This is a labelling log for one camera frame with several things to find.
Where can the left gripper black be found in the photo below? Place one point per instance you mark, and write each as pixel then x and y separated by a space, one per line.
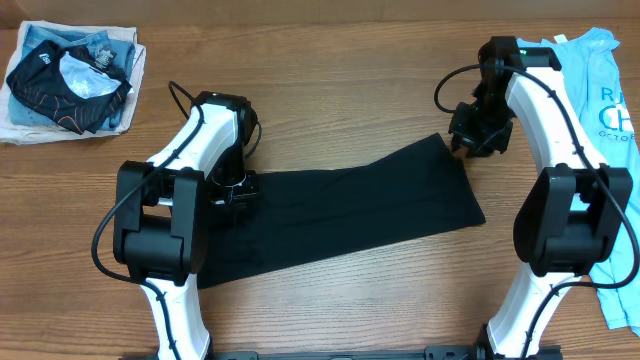
pixel 217 199

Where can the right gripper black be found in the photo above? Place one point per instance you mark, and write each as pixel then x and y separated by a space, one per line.
pixel 464 138

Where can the black t-shirt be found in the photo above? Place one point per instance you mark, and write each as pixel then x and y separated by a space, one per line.
pixel 306 216

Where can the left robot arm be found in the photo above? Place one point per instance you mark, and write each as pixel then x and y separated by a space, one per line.
pixel 164 210

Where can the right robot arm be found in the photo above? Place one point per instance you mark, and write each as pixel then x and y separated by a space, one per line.
pixel 571 217

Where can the light blue t-shirt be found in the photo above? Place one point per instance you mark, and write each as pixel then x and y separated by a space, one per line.
pixel 593 86

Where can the folded blue jeans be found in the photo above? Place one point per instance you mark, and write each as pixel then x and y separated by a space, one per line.
pixel 119 52

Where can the folded black patterned shirt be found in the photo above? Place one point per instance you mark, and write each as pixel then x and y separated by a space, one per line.
pixel 68 86

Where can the folded beige cloth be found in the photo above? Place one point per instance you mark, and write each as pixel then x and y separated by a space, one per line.
pixel 27 135

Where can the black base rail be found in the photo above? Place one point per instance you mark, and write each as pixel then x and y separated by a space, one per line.
pixel 441 352

